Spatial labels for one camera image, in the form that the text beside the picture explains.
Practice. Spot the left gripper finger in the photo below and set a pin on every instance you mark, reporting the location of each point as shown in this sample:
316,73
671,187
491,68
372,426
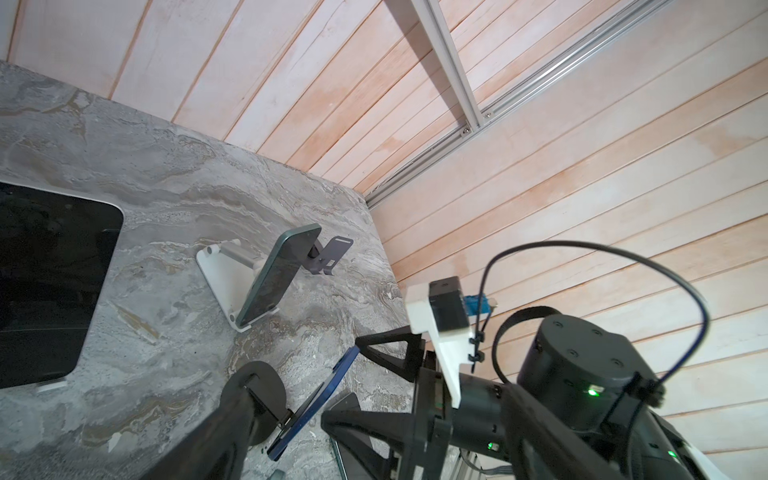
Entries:
216,449

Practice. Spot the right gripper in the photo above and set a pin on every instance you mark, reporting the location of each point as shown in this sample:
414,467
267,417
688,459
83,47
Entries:
393,445

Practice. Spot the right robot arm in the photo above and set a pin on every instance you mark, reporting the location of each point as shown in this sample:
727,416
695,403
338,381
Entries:
582,407

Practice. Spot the front right black stand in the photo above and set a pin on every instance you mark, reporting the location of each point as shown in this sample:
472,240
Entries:
266,389

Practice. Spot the white back middle stand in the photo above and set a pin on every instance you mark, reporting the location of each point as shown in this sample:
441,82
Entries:
230,271

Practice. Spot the back middle phone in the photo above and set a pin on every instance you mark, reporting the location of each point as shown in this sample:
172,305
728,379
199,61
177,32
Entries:
277,273

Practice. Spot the purple grey phone stand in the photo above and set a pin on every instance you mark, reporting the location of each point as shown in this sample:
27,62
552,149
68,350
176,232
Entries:
322,259

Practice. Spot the back left phone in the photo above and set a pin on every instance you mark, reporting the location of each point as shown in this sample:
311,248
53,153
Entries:
56,250

